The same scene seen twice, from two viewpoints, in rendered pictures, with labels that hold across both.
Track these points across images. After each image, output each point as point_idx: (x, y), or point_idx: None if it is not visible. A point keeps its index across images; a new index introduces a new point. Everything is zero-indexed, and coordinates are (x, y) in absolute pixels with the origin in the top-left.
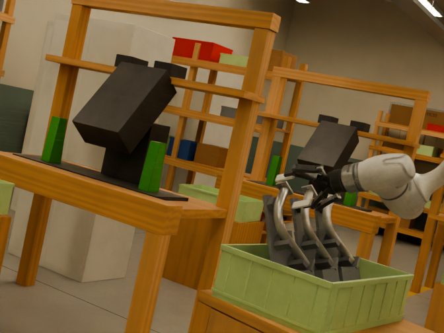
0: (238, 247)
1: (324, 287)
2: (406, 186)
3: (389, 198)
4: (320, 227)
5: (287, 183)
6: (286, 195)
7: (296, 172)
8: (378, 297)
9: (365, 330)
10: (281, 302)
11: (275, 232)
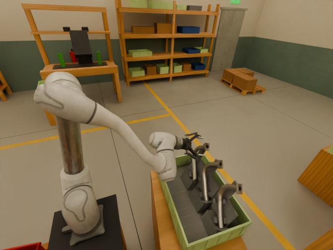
0: (205, 158)
1: None
2: (156, 152)
3: None
4: (225, 192)
5: (204, 144)
6: (201, 147)
7: (195, 135)
8: (171, 206)
9: (166, 206)
10: None
11: (198, 157)
